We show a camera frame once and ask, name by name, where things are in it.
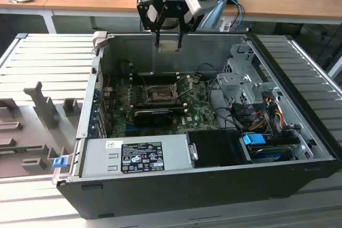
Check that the grey power supply with label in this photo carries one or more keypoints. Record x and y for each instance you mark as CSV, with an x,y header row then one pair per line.
x,y
96,158

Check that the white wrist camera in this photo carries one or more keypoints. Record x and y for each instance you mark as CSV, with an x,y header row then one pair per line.
x,y
199,3

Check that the black plastic fan shroud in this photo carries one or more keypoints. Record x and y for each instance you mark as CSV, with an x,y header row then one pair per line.
x,y
213,148

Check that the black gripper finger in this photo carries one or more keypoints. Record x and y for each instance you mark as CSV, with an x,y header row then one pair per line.
x,y
149,11
191,22

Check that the small silver CPU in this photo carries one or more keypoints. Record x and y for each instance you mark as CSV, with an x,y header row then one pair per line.
x,y
168,47

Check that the hard disk with blue label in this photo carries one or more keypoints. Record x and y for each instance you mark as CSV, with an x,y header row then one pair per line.
x,y
270,154

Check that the black open PC case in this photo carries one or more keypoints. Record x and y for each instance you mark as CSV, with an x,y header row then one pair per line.
x,y
160,196

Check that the black graphics card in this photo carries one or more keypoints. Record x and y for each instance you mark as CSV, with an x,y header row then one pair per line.
x,y
152,118

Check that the green RAM stick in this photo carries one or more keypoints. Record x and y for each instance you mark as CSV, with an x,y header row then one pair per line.
x,y
21,149

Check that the CPU socket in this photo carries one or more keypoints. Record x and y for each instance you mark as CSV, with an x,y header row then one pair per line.
x,y
160,94

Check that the blue disk carrier tab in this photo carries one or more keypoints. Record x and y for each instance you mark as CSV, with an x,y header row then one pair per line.
x,y
252,140

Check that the grey metal drive cage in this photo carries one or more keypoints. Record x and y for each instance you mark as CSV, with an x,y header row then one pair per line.
x,y
240,83

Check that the green motherboard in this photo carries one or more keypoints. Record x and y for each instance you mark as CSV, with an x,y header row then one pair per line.
x,y
197,105

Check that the blue case latch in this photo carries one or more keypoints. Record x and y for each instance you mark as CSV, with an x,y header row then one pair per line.
x,y
59,163

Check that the black RAM slot bank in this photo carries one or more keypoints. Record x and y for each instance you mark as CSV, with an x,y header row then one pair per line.
x,y
157,79
160,106

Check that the grey parts rack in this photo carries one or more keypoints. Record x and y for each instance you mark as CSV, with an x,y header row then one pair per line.
x,y
29,121

